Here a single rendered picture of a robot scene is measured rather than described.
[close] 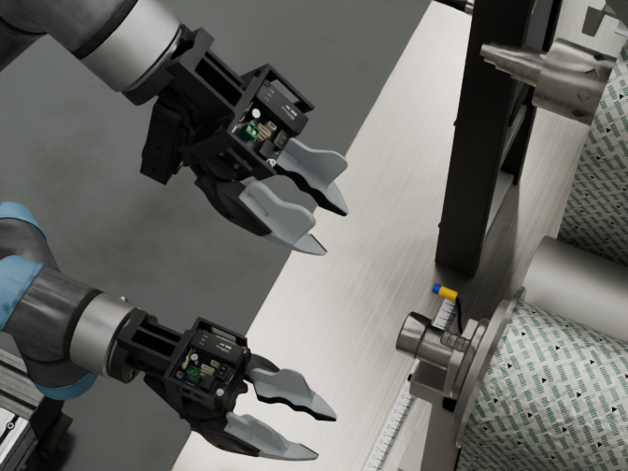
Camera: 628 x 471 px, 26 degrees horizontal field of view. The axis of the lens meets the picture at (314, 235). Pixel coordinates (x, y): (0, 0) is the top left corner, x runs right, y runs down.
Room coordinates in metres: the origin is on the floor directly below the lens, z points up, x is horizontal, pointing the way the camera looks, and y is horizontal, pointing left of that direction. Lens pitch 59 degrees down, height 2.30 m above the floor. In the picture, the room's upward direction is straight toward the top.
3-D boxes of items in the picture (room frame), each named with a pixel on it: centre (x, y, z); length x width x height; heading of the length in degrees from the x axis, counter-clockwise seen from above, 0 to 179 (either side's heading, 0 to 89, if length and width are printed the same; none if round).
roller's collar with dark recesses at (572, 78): (0.73, -0.23, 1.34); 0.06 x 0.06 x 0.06; 65
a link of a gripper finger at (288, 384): (0.54, 0.02, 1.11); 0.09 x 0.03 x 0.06; 74
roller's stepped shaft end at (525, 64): (0.76, -0.18, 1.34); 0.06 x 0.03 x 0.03; 65
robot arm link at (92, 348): (0.60, 0.20, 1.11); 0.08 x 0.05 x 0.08; 155
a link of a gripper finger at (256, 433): (0.49, 0.04, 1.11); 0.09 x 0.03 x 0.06; 56
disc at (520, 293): (0.50, -0.15, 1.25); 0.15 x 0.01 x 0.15; 155
